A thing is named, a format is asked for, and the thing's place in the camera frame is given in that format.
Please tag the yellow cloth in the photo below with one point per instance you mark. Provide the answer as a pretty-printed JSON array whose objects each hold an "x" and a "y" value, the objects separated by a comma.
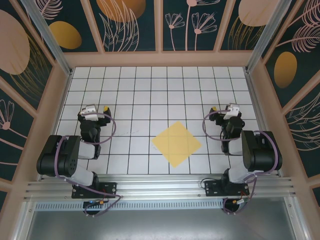
[{"x": 176, "y": 145}]

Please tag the aluminium corner post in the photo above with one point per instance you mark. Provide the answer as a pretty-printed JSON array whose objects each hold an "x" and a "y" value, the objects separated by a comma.
[
  {"x": 47, "y": 37},
  {"x": 265, "y": 35}
]

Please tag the grey metal bottom panel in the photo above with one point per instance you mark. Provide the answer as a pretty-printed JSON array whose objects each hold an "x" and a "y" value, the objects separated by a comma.
[{"x": 160, "y": 225}]

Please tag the yellow power connector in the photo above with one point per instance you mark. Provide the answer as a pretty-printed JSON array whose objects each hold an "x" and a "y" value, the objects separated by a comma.
[
  {"x": 101, "y": 201},
  {"x": 235, "y": 201}
]

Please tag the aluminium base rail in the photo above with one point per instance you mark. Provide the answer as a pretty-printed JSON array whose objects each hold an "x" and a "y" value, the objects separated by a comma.
[{"x": 160, "y": 186}]

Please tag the aluminium side rail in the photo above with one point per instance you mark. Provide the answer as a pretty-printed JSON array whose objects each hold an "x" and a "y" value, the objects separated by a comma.
[{"x": 257, "y": 107}]

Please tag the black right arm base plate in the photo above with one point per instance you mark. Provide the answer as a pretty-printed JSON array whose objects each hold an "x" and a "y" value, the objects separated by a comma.
[{"x": 212, "y": 190}]

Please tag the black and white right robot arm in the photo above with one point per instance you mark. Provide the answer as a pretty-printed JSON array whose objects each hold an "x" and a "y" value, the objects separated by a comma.
[{"x": 262, "y": 155}]

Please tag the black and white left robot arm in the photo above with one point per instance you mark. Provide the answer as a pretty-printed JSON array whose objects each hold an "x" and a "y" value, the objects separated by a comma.
[{"x": 62, "y": 155}]

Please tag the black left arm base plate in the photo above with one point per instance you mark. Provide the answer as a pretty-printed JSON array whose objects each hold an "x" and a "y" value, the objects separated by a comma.
[{"x": 110, "y": 187}]

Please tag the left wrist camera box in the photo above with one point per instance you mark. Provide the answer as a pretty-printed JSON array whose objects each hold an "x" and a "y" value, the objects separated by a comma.
[{"x": 90, "y": 112}]

